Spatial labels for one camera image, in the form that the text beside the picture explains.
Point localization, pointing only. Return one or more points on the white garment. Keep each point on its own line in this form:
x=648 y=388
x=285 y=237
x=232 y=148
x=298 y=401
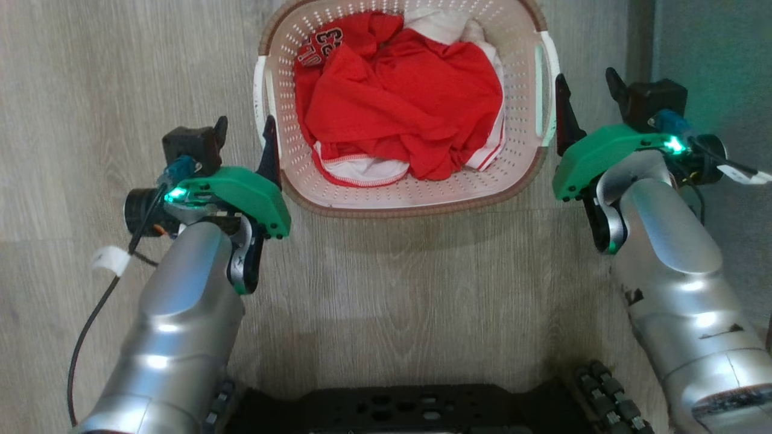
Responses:
x=443 y=25

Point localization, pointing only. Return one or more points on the black right base wheel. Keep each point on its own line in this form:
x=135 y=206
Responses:
x=609 y=398

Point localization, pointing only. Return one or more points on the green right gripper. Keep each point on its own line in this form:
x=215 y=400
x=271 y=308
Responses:
x=594 y=154

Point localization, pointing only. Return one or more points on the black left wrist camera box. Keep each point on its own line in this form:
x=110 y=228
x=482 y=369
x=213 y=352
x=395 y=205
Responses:
x=190 y=144

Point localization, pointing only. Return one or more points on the black base wheel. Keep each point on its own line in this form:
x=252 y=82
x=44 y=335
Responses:
x=218 y=407
x=609 y=398

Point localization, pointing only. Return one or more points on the black left base wheel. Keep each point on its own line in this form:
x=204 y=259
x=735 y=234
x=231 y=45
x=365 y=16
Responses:
x=218 y=407

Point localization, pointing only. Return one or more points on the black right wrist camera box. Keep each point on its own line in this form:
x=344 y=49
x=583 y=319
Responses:
x=654 y=96

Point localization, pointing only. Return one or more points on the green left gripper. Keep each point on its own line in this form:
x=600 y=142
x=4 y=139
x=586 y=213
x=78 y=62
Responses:
x=253 y=196

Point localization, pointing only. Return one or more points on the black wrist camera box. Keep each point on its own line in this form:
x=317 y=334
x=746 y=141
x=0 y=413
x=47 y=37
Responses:
x=190 y=144
x=654 y=96

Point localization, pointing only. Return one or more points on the white perforated plastic laundry basket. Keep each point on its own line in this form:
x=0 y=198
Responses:
x=422 y=196

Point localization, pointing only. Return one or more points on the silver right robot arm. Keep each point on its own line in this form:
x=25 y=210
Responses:
x=675 y=265

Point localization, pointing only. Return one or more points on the red sports jersey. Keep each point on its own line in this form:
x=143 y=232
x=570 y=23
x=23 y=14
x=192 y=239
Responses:
x=410 y=102

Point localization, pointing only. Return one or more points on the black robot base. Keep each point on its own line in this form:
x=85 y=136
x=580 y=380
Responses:
x=410 y=410

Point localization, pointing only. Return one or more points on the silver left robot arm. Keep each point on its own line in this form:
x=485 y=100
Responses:
x=175 y=325

